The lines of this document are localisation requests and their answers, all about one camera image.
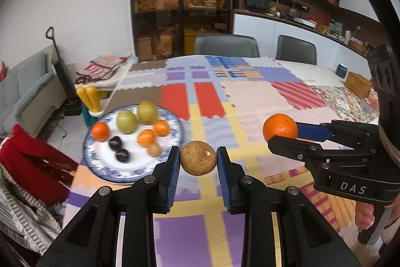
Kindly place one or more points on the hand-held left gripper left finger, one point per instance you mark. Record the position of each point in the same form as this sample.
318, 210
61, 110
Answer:
172, 181

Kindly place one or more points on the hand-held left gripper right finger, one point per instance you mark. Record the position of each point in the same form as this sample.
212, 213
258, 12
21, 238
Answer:
225, 181

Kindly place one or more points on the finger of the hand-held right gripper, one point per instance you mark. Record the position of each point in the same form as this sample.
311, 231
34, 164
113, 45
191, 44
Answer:
287, 146
312, 131

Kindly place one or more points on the orange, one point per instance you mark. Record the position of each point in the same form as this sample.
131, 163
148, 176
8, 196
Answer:
146, 137
279, 127
161, 127
100, 131

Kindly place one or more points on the large brown round fruit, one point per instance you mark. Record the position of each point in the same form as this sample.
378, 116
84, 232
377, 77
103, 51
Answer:
198, 160

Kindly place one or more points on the small tan round fruit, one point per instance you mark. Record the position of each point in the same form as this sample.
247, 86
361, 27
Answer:
154, 150

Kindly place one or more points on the dark purple plum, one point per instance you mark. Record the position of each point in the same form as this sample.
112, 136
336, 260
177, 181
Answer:
122, 155
115, 142

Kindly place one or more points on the blue and white patterned plate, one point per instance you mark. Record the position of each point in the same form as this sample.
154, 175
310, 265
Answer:
103, 160

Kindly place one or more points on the yellow-green apple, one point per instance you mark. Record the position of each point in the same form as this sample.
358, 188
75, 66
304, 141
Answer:
147, 111

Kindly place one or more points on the green apple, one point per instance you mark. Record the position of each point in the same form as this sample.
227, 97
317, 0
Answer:
126, 122

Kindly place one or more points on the person's right hand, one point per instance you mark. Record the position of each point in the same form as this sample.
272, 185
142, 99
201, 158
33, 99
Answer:
364, 217

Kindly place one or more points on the floral patterned mat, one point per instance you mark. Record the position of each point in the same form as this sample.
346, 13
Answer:
340, 102

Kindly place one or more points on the colourful patchwork tablecloth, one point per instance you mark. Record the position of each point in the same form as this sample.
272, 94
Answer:
243, 98

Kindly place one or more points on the woven wicker basket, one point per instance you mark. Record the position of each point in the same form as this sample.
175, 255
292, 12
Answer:
359, 85

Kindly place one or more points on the small blue-grey speaker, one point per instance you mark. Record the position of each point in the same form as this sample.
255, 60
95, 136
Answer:
342, 71

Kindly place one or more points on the narrow grey dining chair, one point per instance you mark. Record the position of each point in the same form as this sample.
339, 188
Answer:
297, 49

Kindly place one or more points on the wide grey dining chair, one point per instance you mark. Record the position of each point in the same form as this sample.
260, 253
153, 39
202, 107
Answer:
226, 45

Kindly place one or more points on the red and white striped cloth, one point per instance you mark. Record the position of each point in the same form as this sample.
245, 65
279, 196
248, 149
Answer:
100, 70

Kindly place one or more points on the cardboard box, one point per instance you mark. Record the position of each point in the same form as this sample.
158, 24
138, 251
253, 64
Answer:
145, 48

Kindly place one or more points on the yellow storage box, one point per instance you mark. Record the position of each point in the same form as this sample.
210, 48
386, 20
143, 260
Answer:
192, 41

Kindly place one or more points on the red jacket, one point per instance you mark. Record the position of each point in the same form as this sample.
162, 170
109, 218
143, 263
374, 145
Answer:
31, 167

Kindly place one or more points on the grey striped cloth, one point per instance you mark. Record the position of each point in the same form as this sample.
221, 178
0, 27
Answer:
25, 217

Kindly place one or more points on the black upright vacuum cleaner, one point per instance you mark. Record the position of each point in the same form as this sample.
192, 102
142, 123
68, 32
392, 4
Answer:
62, 73

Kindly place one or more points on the grey sofa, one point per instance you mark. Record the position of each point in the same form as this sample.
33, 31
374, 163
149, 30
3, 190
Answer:
28, 88

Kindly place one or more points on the red plush toy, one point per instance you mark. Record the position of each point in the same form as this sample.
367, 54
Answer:
2, 70

